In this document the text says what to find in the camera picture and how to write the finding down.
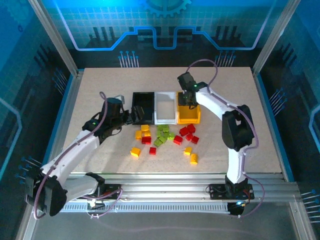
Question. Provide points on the red lego brick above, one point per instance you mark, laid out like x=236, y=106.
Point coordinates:
x=146, y=140
x=152, y=150
x=184, y=131
x=189, y=136
x=178, y=140
x=191, y=128
x=195, y=139

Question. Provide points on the long green lego brick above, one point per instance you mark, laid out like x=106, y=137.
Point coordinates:
x=161, y=127

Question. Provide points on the yellow plastic bin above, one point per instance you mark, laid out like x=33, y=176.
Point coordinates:
x=187, y=117

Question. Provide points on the white plastic bin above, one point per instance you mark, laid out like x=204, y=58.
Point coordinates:
x=165, y=107

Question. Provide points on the black connector board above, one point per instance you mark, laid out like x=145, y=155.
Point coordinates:
x=236, y=207

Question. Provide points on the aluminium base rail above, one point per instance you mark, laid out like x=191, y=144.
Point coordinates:
x=162, y=187

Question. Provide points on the yellow lego brick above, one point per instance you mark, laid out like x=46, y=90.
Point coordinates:
x=187, y=150
x=194, y=158
x=138, y=135
x=147, y=134
x=145, y=128
x=135, y=151

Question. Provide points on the black plastic bin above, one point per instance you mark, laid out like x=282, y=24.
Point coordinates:
x=143, y=98

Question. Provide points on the aluminium frame post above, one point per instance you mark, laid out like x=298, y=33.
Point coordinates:
x=53, y=37
x=275, y=37

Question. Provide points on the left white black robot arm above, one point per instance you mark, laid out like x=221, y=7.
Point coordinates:
x=75, y=150

